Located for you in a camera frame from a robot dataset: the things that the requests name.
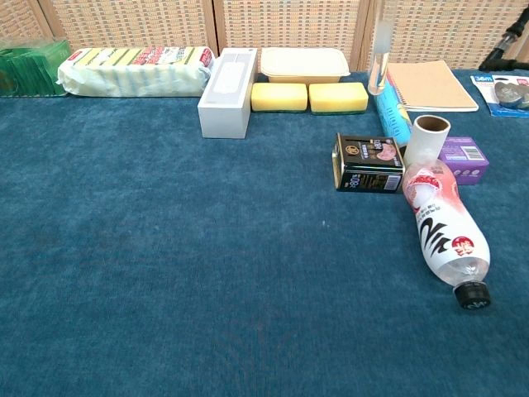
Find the clear test tube white cap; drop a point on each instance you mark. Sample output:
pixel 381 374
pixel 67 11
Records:
pixel 378 78

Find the yellow sponge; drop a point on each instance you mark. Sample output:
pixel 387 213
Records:
pixel 279 97
pixel 338 97

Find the black luncheon meat can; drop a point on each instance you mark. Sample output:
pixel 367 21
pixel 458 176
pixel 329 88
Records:
pixel 368 165

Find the white power strip box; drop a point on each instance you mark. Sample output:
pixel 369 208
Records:
pixel 227 95

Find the blue carpet table mat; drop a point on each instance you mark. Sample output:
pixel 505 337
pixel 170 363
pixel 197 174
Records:
pixel 165 248

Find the beige lidded food container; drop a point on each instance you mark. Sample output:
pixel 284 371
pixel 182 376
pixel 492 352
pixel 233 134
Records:
pixel 303 64

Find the blue cling film roll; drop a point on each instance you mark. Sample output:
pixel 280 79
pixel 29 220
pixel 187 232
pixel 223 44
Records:
pixel 390 113

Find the white paper roll cardboard core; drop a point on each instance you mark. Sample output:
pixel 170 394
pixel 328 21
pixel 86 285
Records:
pixel 423 140

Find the woven bamboo folding screen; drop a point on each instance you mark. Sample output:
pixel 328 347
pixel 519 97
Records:
pixel 289 25

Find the yellow sponge multipack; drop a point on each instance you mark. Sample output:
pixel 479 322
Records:
pixel 132 74

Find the plastic bottle pink white label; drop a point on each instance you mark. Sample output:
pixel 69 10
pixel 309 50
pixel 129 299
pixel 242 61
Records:
pixel 446 231

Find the kraft spiral notebook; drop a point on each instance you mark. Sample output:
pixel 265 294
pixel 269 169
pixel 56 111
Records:
pixel 434 87

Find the small purple box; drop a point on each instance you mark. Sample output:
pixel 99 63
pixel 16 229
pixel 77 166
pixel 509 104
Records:
pixel 465 159

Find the blue correction tape blister pack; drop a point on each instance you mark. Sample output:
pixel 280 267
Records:
pixel 506 95

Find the green scouring pad pack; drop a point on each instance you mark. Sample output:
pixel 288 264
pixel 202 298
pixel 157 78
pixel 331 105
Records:
pixel 29 70

